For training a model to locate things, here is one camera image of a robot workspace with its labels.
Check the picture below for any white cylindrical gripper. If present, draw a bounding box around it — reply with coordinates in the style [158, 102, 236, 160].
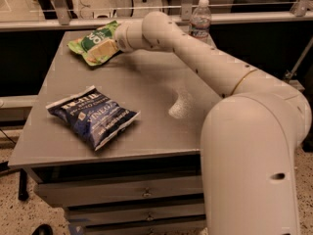
[88, 22, 148, 62]

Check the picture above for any green rice chip bag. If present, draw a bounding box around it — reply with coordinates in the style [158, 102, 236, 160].
[67, 21, 118, 67]

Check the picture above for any blue chip bag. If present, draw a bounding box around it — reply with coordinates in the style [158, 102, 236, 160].
[46, 86, 139, 151]

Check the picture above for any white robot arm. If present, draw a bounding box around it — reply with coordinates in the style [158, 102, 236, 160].
[113, 12, 312, 235]

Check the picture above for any metal guard railing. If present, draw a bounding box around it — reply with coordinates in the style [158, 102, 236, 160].
[0, 0, 313, 31]

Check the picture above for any clear plastic water bottle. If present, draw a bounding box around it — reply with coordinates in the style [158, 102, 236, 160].
[189, 0, 211, 42]

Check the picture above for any grey drawer cabinet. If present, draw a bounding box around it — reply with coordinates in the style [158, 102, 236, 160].
[9, 43, 220, 235]

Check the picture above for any top grey drawer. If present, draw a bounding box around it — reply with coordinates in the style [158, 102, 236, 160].
[34, 176, 202, 208]

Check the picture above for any grey drawer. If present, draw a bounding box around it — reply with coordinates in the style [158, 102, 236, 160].
[67, 203, 205, 226]
[69, 217, 205, 235]
[34, 176, 202, 208]

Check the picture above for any black stand leg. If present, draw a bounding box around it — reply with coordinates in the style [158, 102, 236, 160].
[18, 169, 28, 201]

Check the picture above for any middle grey drawer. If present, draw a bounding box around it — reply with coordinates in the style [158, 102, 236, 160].
[67, 203, 205, 226]

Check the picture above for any black round floor object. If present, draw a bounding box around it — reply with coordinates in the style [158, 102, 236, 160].
[31, 224, 53, 235]

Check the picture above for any bottom grey drawer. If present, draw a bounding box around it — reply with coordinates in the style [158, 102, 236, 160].
[69, 217, 205, 235]

